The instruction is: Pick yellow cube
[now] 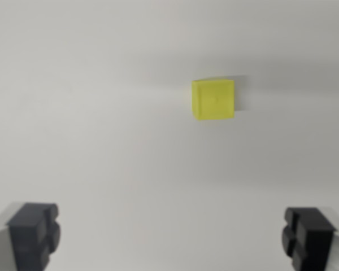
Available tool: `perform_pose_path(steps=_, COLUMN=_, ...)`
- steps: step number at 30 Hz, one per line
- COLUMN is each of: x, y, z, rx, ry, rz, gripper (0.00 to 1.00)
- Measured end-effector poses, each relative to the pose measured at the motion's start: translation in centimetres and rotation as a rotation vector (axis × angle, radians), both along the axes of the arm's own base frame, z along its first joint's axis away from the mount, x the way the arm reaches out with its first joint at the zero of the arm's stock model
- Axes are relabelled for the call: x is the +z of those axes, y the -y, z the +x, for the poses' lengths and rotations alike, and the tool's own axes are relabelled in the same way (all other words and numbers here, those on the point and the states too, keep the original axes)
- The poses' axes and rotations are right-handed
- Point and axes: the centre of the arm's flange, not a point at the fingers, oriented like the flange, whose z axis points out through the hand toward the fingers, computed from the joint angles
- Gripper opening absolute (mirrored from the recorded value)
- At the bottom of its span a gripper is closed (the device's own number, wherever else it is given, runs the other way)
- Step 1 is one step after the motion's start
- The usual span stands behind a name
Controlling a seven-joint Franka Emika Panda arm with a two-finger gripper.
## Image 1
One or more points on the yellow cube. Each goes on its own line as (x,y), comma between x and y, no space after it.
(213,99)

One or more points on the black grey gripper left finger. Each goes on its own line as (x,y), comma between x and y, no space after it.
(28,234)

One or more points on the black grey gripper right finger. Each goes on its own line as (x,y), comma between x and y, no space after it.
(310,237)

